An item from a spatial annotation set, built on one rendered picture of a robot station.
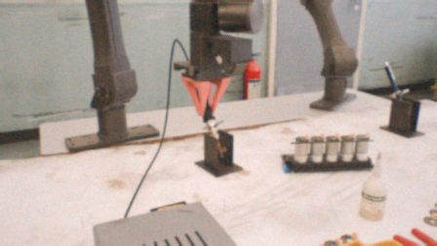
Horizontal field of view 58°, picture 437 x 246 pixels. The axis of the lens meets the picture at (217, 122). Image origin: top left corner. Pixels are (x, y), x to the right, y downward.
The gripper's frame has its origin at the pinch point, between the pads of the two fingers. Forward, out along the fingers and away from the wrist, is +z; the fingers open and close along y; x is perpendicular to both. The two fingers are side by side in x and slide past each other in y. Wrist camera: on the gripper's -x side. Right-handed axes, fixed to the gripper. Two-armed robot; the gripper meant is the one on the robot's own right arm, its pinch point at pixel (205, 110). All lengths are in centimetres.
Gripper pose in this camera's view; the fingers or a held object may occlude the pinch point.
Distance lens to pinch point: 74.7
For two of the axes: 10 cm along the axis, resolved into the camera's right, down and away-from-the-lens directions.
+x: -5.7, -2.6, 7.8
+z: -0.1, 9.5, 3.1
